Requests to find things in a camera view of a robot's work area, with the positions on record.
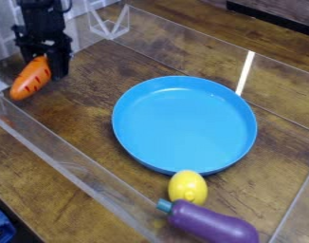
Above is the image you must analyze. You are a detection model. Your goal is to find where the black bar in background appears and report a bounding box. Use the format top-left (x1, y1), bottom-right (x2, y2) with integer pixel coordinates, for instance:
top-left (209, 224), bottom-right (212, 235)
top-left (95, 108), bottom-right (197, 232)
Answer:
top-left (225, 0), bottom-right (309, 36)

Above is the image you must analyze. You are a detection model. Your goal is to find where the blue object at corner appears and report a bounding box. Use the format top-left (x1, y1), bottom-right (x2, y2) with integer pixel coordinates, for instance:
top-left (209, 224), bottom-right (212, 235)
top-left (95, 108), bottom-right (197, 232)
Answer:
top-left (0, 210), bottom-right (16, 243)

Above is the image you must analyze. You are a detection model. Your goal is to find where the purple toy eggplant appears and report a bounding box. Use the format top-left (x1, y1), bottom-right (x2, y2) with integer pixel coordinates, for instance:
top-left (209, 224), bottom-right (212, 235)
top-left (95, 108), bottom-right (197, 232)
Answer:
top-left (156, 199), bottom-right (260, 243)

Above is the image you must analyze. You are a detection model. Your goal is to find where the orange toy carrot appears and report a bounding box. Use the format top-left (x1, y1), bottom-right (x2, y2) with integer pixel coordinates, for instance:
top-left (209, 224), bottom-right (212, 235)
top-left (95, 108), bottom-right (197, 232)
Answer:
top-left (11, 56), bottom-right (52, 101)

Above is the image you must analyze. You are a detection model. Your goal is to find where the yellow toy lemon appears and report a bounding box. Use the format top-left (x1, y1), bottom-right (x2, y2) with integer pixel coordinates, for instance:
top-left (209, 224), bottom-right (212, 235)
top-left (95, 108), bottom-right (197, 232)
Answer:
top-left (168, 170), bottom-right (208, 205)

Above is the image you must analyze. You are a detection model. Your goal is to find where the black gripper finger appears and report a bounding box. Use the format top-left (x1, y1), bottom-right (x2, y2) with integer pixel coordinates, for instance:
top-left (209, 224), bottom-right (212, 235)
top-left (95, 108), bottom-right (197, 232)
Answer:
top-left (47, 47), bottom-right (71, 80)
top-left (19, 45), bottom-right (39, 63)

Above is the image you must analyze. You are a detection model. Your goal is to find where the blue round tray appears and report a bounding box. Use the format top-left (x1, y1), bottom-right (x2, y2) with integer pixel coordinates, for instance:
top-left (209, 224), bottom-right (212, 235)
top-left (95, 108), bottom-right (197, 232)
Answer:
top-left (112, 76), bottom-right (257, 175)

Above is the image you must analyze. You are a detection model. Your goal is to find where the clear acrylic enclosure wall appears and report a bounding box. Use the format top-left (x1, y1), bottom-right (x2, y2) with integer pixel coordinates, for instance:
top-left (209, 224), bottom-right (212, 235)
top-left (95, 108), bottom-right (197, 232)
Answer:
top-left (0, 0), bottom-right (309, 243)

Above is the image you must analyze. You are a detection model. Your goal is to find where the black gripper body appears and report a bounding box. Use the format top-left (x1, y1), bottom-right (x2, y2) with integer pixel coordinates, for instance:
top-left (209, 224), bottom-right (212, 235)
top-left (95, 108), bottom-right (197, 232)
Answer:
top-left (12, 0), bottom-right (72, 55)

